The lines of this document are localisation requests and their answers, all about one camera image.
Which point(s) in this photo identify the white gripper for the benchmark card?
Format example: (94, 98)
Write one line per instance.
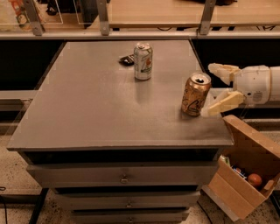
(252, 84)

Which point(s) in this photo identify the orange gold soda can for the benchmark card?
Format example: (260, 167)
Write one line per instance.
(196, 89)

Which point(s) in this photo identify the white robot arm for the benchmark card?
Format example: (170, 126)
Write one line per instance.
(274, 87)

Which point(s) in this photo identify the white green soda can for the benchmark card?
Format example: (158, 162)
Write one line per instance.
(143, 61)

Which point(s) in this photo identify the blue packet in box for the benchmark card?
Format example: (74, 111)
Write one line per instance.
(239, 171)

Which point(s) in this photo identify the top grey drawer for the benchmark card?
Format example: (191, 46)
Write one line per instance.
(123, 174)

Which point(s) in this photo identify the grey drawer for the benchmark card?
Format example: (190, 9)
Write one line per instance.
(124, 200)
(123, 174)
(130, 216)

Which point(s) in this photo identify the red apple in box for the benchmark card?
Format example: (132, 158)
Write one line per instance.
(255, 180)

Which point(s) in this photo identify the open cardboard box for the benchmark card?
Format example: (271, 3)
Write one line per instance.
(252, 152)

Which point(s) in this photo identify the small black object on table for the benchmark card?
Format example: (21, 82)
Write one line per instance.
(127, 60)

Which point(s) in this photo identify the wooden shelf board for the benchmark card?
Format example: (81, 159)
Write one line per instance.
(175, 13)

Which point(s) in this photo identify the grey drawer cabinet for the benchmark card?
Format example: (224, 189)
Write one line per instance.
(91, 109)

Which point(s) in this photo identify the bottom grey drawer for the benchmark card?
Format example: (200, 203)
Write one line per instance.
(130, 216)

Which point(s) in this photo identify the middle grey drawer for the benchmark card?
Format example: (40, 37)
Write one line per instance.
(124, 200)

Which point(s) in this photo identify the orange bottle on shelf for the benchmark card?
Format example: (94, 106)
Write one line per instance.
(21, 15)

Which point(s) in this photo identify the right metal shelf bracket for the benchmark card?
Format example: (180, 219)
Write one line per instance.
(206, 18)

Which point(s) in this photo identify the metal shelf bracket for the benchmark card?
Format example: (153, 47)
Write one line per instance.
(103, 17)
(33, 16)
(206, 18)

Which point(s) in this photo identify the middle metal shelf bracket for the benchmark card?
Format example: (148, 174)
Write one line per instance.
(103, 17)

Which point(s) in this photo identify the left metal shelf bracket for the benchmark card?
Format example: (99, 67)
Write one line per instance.
(33, 16)

